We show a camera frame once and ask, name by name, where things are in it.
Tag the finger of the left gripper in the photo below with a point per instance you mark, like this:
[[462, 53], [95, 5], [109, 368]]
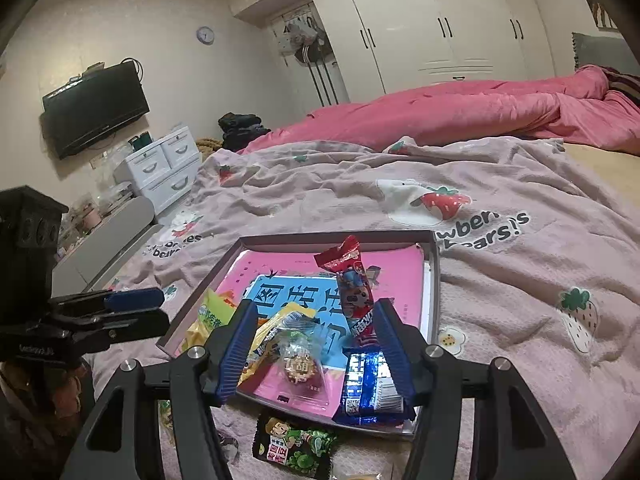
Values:
[[100, 301], [115, 329]]

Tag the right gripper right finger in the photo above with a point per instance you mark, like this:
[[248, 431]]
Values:
[[430, 379]]

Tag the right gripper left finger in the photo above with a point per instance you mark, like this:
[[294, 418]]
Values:
[[204, 378]]

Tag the blue foil snack packet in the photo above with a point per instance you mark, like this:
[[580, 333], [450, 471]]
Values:
[[369, 396]]

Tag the green milk snack packet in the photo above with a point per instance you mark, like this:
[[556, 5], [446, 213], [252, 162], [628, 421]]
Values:
[[215, 310]]

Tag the orange yellow snack packet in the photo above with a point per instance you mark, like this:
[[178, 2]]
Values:
[[263, 349]]

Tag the black green cartoon snack packet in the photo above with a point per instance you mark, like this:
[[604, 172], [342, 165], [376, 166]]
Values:
[[295, 444]]

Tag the clear round pastry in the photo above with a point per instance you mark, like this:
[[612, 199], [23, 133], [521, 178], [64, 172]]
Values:
[[299, 350]]

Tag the red blue candy stick packet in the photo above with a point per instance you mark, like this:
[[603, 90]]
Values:
[[357, 302]]

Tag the pink blue book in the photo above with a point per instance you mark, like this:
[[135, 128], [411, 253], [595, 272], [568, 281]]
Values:
[[273, 279]]

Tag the dark cardboard box tray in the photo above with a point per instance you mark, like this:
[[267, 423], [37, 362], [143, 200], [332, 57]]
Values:
[[314, 243]]

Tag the white drawer cabinet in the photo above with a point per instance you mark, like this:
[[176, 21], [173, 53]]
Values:
[[164, 171]]

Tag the pink strawberry bear blanket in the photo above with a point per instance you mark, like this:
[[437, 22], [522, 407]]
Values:
[[539, 261]]

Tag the dark folded clothes pile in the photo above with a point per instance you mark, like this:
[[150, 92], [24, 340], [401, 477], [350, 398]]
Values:
[[238, 130]]

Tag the pink quilt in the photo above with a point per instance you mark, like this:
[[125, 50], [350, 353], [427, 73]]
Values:
[[580, 109]]

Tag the hanging bags on hooks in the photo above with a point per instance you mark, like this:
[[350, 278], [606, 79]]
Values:
[[305, 39]]

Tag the white wardrobe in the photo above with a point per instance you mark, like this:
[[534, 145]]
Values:
[[384, 46]]

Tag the grey quilted headboard cushion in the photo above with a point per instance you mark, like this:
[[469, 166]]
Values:
[[605, 52]]

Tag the black wall television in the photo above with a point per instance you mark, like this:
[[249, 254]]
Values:
[[92, 107]]

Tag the round wall clock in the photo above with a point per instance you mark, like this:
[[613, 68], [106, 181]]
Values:
[[205, 35]]

